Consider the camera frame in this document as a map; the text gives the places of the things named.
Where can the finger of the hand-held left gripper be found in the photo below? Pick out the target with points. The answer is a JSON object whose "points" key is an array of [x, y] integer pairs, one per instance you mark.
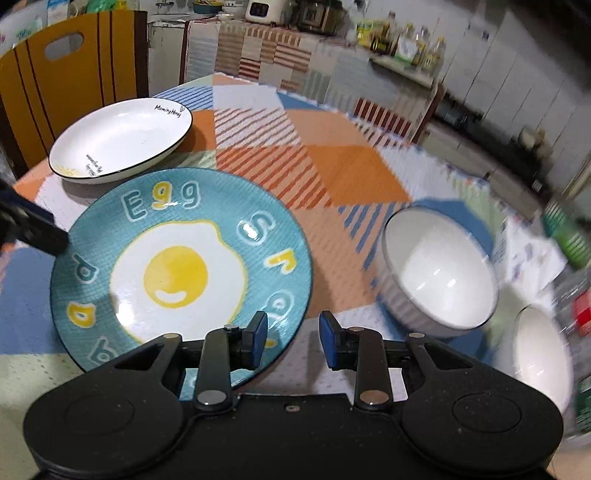
{"points": [[34, 226]]}

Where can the red label water bottle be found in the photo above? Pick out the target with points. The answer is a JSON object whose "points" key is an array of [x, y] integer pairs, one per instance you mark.
{"points": [[582, 316]]}

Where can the striped patchwork cabinet cloth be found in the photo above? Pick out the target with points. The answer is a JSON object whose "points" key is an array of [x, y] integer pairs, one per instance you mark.
{"points": [[258, 50]]}

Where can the patchwork tablecloth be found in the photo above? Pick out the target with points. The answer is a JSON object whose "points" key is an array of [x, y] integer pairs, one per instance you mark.
{"points": [[323, 161]]}

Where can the steel pressure cooker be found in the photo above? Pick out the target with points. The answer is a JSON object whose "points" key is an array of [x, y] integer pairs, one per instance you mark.
{"points": [[318, 16]]}

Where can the blue egg print plate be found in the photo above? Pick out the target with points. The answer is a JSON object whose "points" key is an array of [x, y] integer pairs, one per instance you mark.
{"points": [[175, 277]]}

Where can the small pot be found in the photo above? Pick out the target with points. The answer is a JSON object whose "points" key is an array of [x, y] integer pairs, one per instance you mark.
{"points": [[532, 137]]}

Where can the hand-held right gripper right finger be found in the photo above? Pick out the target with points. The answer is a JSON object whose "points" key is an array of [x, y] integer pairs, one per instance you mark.
{"points": [[328, 338]]}

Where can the white tissue pack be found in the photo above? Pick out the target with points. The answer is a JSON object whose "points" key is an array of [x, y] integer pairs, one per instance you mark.
{"points": [[531, 254]]}

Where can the white plate with black rim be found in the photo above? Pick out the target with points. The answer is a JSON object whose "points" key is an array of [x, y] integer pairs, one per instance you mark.
{"points": [[120, 138]]}

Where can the white rice cooker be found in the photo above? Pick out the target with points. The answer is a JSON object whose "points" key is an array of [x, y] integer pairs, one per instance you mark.
{"points": [[265, 11]]}

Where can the white bowl with dark rim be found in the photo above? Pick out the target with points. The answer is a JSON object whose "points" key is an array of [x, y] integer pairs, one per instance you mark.
{"points": [[540, 360], [438, 277]]}

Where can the yellow wooden chair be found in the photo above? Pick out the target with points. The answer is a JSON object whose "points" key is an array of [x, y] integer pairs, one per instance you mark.
{"points": [[23, 83]]}

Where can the green plastic basket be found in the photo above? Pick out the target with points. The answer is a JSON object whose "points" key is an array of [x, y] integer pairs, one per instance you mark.
{"points": [[565, 235]]}

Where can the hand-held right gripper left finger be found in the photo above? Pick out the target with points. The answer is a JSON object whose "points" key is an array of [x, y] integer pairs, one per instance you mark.
{"points": [[261, 333]]}

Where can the teal dish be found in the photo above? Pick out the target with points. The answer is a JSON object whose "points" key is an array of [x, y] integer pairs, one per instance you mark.
{"points": [[207, 6]]}

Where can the black gas stove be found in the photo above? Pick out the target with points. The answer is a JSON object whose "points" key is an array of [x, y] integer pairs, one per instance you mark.
{"points": [[480, 121]]}

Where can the cooking oil bottle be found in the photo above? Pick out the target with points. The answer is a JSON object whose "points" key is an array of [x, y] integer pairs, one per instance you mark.
{"points": [[406, 44], [371, 32], [431, 54]]}

